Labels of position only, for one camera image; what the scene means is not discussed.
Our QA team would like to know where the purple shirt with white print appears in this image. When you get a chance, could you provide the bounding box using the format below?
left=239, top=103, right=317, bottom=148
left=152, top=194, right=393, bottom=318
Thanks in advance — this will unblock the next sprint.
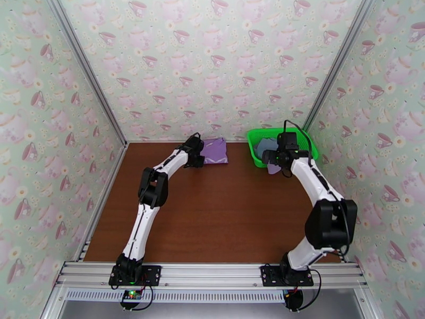
left=201, top=138, right=229, bottom=165

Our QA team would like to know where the blue-grey shirt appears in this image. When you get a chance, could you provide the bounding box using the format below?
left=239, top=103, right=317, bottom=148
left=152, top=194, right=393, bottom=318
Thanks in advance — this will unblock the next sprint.
left=253, top=138, right=279, bottom=161

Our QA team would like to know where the green plastic laundry basket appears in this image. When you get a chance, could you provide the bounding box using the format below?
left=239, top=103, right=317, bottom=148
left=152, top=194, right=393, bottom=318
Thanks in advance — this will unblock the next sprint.
left=247, top=128, right=319, bottom=169

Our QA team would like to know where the aluminium table side rail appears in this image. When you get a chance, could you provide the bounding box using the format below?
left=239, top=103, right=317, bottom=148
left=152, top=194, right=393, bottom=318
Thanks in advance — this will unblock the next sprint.
left=74, top=143, right=130, bottom=262

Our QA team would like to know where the aluminium corner post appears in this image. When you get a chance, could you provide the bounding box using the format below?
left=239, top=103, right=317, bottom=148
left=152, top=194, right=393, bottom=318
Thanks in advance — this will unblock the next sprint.
left=301, top=0, right=380, bottom=133
left=44, top=0, right=130, bottom=147

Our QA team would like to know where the aluminium mounting rail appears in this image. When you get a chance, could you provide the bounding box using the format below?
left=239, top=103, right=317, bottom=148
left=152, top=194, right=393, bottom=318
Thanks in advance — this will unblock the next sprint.
left=54, top=261, right=369, bottom=290

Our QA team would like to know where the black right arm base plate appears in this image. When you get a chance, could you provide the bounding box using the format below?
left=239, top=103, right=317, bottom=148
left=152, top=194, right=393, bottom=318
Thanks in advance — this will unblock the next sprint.
left=260, top=264, right=315, bottom=287

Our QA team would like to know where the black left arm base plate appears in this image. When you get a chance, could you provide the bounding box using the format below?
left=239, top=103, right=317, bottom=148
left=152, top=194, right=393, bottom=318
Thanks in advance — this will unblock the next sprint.
left=108, top=265, right=162, bottom=286

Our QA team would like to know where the black right base cable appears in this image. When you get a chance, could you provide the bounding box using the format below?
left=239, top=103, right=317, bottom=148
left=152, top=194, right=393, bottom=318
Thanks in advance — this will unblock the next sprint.
left=297, top=266, right=324, bottom=310

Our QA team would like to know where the black base cable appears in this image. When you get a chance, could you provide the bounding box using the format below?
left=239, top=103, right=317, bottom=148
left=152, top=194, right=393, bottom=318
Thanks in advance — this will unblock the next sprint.
left=132, top=284, right=156, bottom=312
left=297, top=266, right=324, bottom=310

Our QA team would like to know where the perforated metal cable tray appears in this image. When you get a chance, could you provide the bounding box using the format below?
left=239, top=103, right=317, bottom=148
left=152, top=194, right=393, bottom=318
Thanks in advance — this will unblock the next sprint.
left=63, top=288, right=290, bottom=304

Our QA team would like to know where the black left base cable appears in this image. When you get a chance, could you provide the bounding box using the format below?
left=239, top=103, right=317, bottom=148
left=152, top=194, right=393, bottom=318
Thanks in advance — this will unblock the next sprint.
left=132, top=284, right=156, bottom=312

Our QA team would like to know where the aluminium frame leg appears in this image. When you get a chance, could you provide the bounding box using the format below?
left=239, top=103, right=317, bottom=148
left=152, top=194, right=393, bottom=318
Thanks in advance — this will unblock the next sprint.
left=39, top=287, right=69, bottom=319
left=353, top=287, right=383, bottom=319

